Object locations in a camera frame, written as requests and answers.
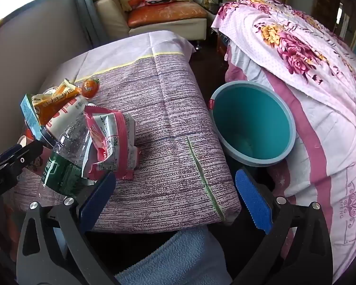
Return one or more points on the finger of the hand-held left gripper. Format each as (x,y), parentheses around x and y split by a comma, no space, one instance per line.
(6,153)
(28,154)

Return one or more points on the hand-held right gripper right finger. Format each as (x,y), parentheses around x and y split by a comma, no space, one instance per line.
(253,202)

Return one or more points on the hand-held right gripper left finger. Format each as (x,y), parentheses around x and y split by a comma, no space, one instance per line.
(98,199)

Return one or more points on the blue carton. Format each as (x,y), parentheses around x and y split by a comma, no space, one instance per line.
(28,115)

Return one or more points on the clear plastic bottle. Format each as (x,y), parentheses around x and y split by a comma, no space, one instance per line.
(68,148)

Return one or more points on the orange snack packet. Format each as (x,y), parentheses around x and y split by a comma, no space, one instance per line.
(52,108)

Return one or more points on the pink snack packet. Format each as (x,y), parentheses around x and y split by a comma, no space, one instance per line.
(115,142)

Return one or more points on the teal plastic trash bin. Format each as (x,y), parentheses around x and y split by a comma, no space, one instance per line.
(249,118)

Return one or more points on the pink white quilt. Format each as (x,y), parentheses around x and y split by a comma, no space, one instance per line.
(323,154)

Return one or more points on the light blue towel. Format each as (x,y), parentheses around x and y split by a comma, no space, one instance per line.
(178,258)

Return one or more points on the purple striped tablecloth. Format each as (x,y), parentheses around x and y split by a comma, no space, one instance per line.
(166,109)

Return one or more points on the grey blue curtain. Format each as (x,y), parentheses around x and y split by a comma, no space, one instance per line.
(83,9)

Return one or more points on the cream leather sofa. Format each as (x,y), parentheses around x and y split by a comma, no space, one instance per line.
(112,20)

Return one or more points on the red brown bedside cabinet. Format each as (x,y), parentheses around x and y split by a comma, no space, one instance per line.
(221,46)

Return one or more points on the orange seat cushion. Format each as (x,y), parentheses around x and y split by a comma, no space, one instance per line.
(166,13)

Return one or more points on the dark wooden cabinet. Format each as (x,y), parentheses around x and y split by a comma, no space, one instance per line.
(329,3)

